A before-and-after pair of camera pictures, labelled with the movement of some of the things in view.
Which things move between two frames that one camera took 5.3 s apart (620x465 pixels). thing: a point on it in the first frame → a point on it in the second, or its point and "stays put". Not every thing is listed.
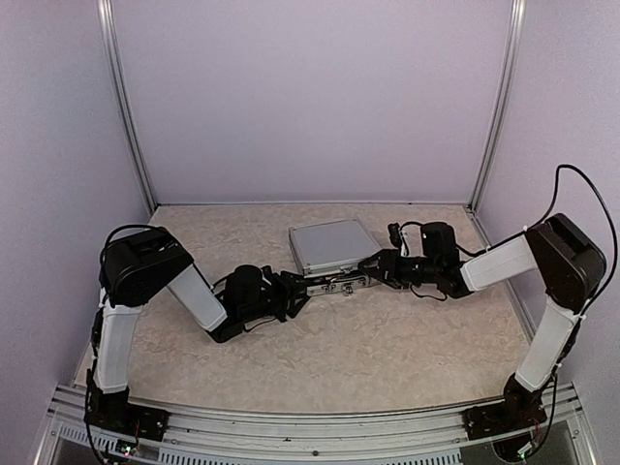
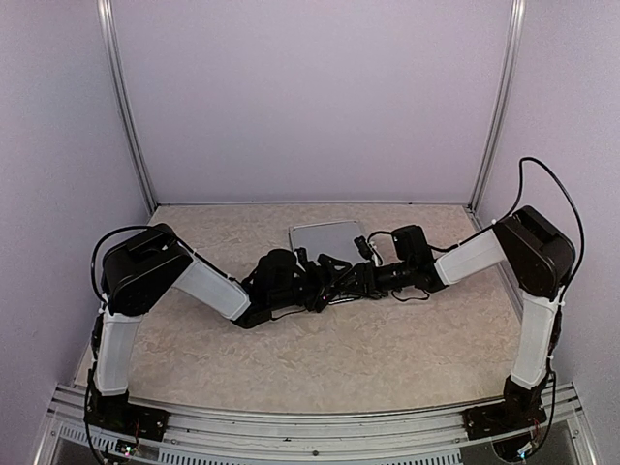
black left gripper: (287, 286) → (324, 284)
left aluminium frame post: (126, 102) stays put
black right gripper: (389, 259) → (365, 274)
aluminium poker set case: (330, 254) stays put
